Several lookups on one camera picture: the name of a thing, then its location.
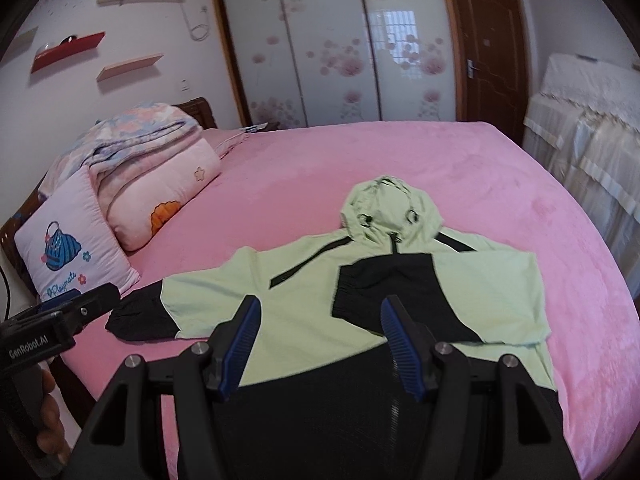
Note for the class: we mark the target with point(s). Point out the white folded bedding pile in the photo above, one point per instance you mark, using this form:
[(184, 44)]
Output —
[(590, 125)]

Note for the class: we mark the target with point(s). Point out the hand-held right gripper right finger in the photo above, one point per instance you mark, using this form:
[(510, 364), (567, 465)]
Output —
[(400, 352)]

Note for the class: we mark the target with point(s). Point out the pink pillow with flower print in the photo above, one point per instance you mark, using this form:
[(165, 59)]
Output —
[(165, 185)]

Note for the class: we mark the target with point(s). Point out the green and black hooded jacket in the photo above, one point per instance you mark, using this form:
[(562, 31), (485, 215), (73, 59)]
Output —
[(300, 310)]

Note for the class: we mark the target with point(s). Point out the brown wooden door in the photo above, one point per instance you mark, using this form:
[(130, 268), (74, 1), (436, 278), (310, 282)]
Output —
[(495, 35)]

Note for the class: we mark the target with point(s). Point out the person's left hand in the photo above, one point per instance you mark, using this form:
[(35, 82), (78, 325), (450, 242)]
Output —
[(52, 410)]

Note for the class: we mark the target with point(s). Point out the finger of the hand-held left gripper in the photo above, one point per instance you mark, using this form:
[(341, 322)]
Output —
[(60, 296), (102, 299)]

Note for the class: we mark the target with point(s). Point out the red wall shelf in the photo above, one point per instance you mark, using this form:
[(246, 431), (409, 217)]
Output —
[(70, 52)]

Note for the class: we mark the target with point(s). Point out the white cushion with bag print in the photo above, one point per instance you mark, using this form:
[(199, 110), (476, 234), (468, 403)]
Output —
[(75, 210)]

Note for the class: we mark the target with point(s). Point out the floral sliding door wardrobe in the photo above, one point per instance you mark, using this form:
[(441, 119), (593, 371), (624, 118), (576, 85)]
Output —
[(330, 35)]

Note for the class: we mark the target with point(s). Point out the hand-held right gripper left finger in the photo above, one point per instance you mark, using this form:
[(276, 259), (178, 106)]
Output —
[(242, 342)]

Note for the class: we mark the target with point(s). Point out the pink bed sheet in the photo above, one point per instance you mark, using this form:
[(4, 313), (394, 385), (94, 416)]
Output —
[(300, 170)]

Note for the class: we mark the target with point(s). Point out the folded floral quilt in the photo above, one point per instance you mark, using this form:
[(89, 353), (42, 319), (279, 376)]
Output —
[(140, 130)]

